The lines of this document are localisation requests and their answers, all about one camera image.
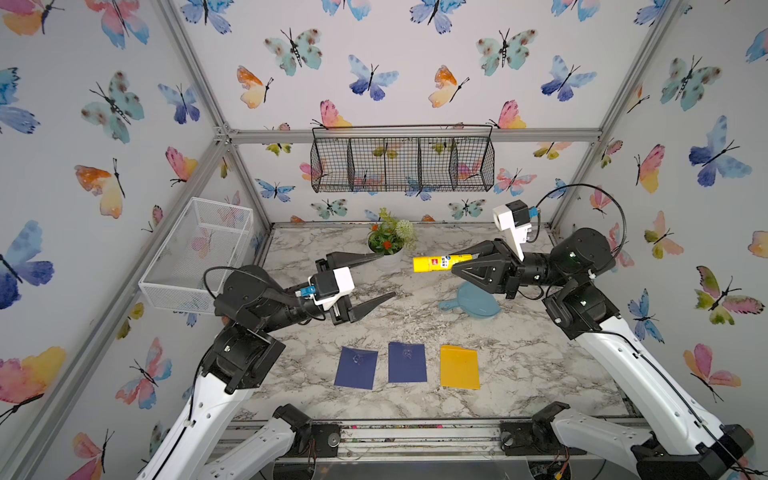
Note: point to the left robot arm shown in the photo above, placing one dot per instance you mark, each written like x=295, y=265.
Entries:
x=255, y=306

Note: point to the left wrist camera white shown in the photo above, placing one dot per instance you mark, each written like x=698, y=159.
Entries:
x=326, y=288

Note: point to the left navy envelope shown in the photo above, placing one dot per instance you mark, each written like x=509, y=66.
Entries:
x=356, y=368

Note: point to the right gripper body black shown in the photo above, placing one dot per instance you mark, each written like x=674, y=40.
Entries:
x=524, y=275

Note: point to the black wire wall basket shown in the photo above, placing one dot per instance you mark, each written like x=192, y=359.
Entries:
x=403, y=158

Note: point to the potted flower plant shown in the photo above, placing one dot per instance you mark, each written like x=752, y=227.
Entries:
x=390, y=237

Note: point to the yellow glue stick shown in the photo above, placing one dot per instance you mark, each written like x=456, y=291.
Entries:
x=427, y=264

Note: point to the white mesh wall basket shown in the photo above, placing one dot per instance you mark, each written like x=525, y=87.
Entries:
x=192, y=263

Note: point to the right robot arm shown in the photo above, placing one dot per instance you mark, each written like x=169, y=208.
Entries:
x=682, y=439

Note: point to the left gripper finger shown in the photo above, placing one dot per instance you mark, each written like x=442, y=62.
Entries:
x=337, y=260
x=360, y=311

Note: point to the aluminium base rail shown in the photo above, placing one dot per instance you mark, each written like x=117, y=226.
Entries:
x=420, y=438

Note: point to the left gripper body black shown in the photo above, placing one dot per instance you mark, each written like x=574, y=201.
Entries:
x=338, y=317

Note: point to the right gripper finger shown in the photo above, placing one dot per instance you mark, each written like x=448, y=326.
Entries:
x=483, y=248
x=486, y=273

